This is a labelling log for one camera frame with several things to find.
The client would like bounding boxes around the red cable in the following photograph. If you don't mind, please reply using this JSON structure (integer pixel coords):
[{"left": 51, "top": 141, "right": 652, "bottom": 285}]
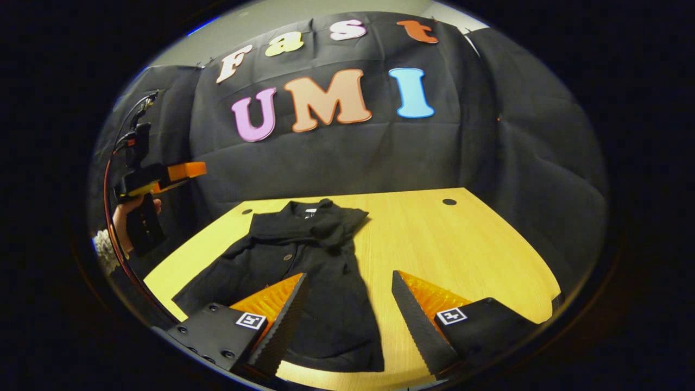
[{"left": 103, "top": 138, "right": 159, "bottom": 311}]

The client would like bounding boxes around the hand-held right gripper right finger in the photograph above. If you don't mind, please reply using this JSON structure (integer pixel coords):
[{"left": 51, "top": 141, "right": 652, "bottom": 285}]
[{"left": 391, "top": 270, "right": 539, "bottom": 380}]

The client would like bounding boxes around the black buttoned garment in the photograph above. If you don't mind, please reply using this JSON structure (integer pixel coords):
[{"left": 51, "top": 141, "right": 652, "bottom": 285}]
[{"left": 173, "top": 198, "right": 386, "bottom": 373}]

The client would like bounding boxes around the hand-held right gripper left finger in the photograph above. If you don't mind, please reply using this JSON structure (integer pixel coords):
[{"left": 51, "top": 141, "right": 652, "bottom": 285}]
[{"left": 166, "top": 273, "right": 309, "bottom": 378}]

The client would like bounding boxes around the black cable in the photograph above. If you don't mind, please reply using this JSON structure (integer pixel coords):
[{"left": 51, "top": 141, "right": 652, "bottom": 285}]
[{"left": 111, "top": 90, "right": 161, "bottom": 155}]

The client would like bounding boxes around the black backdrop cloth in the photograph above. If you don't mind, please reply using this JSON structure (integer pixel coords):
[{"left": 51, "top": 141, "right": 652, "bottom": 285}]
[{"left": 90, "top": 12, "right": 609, "bottom": 297}]

